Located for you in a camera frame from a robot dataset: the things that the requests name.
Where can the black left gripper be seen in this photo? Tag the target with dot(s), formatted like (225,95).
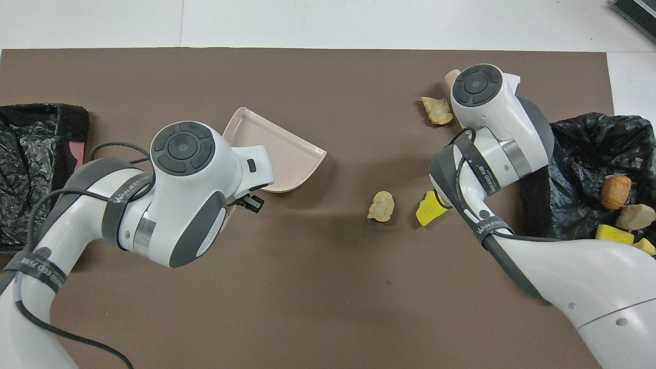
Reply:
(242,201)

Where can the beige plastic dustpan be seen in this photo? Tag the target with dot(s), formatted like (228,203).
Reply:
(279,154)

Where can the beige rounded foam chunk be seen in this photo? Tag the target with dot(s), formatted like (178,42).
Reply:
(381,206)

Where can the rounded yellow sponge chunk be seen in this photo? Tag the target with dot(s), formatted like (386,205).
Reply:
(426,212)

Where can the beige jagged foam chunk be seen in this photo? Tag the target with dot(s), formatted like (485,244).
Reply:
(435,111)

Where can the beige brush with black bristles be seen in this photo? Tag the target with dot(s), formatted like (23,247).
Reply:
(451,78)

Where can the notched yellow sponge piece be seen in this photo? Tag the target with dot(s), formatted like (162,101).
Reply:
(614,234)

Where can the orange-brown sponge chunk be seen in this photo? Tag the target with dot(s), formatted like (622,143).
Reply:
(616,192)

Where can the beige angular foam chunk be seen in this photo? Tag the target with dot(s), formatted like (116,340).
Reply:
(635,217)

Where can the small yellow sponge piece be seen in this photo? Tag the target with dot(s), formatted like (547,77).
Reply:
(647,246)

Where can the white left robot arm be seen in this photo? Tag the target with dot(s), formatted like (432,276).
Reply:
(195,195)

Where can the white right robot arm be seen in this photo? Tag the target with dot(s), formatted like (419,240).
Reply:
(564,271)

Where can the pink bin with black bag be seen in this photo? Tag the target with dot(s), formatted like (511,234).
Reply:
(31,154)

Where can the black bag lined bin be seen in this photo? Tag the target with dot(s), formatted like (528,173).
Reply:
(584,154)

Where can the brown table mat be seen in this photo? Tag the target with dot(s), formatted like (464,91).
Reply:
(328,297)

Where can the dark grey ribbed device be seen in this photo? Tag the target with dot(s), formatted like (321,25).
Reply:
(638,15)

